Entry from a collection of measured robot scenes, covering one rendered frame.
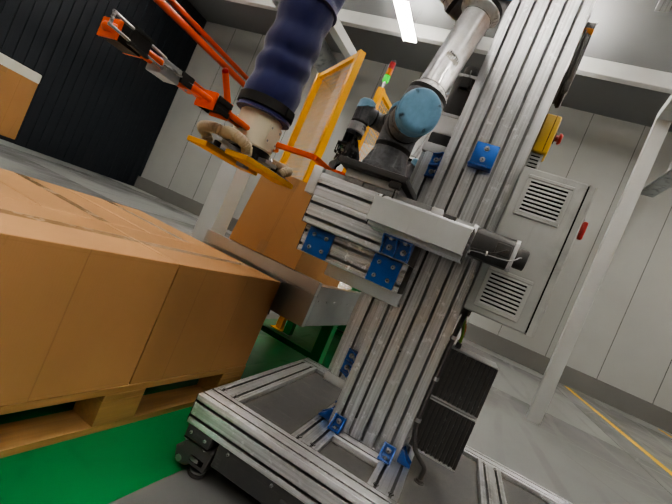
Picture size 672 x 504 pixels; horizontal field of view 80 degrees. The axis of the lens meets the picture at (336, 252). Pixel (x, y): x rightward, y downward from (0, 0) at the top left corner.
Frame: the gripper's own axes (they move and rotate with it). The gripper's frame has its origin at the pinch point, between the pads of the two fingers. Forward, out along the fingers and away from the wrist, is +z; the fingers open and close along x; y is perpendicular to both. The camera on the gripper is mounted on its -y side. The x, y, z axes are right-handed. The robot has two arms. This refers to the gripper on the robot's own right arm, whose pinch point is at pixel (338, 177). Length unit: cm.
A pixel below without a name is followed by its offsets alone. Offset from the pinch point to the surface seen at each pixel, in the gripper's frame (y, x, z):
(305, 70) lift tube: 30.4, -15.5, -29.0
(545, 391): -280, 149, 76
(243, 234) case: -4, -37, 40
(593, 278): -281, 148, -40
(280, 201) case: -6.8, -26.9, 18.5
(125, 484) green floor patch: 72, 14, 106
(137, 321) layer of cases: 68, -8, 71
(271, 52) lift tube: 40, -25, -28
